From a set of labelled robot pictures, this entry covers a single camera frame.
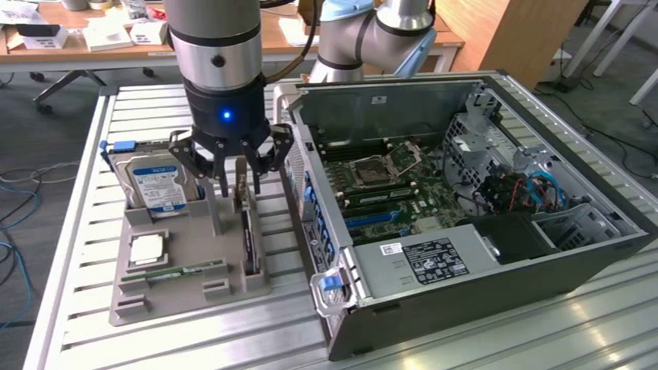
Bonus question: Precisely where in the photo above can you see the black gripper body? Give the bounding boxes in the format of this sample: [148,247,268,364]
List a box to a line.
[181,75,272,146]

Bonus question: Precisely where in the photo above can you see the open metal disk bay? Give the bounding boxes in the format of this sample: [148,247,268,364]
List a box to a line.
[530,203,622,252]

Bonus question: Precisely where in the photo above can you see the black power adapter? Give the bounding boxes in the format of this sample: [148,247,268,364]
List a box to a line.
[548,76,579,93]

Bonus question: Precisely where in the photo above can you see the CPU socket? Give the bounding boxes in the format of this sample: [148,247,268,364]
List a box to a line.
[348,156,396,190]

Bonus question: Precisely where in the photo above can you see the white paper stack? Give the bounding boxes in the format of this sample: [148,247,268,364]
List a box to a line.
[280,17,323,48]

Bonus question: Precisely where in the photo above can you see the perforated metal disk bay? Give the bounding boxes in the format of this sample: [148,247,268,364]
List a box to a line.
[440,112,520,186]

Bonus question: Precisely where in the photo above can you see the red data wire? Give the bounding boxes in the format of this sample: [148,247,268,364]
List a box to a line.
[511,177,534,212]

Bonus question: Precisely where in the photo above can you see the grey floor cable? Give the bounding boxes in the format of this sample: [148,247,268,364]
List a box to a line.
[0,160,81,185]

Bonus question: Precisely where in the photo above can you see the green RAM stick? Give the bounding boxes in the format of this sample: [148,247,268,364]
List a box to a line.
[121,261,225,281]
[347,187,416,204]

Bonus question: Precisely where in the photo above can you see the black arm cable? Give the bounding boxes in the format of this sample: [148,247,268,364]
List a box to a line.
[264,0,324,84]

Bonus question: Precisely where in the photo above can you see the black floor cable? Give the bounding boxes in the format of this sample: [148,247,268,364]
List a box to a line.
[534,38,658,178]

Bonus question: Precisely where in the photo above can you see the blue case handle latch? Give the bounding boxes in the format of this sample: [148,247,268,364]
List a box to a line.
[317,269,343,292]

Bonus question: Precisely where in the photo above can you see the silver socket cover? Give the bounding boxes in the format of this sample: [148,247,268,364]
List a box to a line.
[385,139,428,179]

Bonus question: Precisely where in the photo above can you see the grey parts rack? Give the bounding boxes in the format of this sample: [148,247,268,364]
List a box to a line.
[108,153,271,328]

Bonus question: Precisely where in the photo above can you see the grey power supply unit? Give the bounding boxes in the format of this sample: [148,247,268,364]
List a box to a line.
[351,225,503,301]

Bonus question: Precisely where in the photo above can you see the black nvidia graphics card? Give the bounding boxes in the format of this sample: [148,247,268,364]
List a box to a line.
[232,155,259,277]

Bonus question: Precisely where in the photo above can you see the open black PC case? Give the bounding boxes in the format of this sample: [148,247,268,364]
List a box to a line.
[272,69,658,362]

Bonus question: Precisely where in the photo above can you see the flat black device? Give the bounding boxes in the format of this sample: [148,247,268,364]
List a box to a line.
[14,23,61,38]

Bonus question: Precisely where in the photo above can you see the silver chipset heat sink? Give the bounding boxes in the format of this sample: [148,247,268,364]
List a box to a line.
[413,217,444,234]

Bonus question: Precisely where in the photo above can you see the silver CPU chip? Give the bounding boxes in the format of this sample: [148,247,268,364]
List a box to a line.
[128,234,168,265]

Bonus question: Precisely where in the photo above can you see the printed papers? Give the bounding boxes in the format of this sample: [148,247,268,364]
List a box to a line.
[0,2,42,26]

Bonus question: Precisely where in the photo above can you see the green motherboard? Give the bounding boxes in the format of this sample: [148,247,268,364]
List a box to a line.
[312,130,472,246]

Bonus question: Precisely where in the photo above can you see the blue floor cable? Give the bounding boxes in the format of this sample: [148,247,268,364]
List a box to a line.
[0,184,41,331]

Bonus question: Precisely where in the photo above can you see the wooden desk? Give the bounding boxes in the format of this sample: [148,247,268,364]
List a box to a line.
[0,0,467,84]

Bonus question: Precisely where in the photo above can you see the hard disk in blue caddy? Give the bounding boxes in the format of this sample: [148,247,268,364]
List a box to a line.
[100,139,204,219]

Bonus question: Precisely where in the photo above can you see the blue data wire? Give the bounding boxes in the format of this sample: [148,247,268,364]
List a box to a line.
[526,169,568,212]

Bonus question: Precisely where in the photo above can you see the white barcode box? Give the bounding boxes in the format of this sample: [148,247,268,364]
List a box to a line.
[20,26,70,50]

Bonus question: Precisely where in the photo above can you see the open white box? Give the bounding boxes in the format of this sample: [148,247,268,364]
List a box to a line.
[81,17,134,52]

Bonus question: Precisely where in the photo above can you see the white labelled box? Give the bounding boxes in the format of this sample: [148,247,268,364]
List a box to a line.
[128,21,169,46]

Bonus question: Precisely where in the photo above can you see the brown cardboard piece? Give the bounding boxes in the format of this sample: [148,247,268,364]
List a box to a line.
[0,29,26,56]

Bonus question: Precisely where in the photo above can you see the wooden cabinet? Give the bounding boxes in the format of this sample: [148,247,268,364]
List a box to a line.
[435,0,591,84]

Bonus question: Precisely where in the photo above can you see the blue expansion slot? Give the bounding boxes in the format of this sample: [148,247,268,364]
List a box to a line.
[343,210,400,229]

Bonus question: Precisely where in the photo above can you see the white table frame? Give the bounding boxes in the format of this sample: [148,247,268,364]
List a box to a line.
[562,0,658,105]

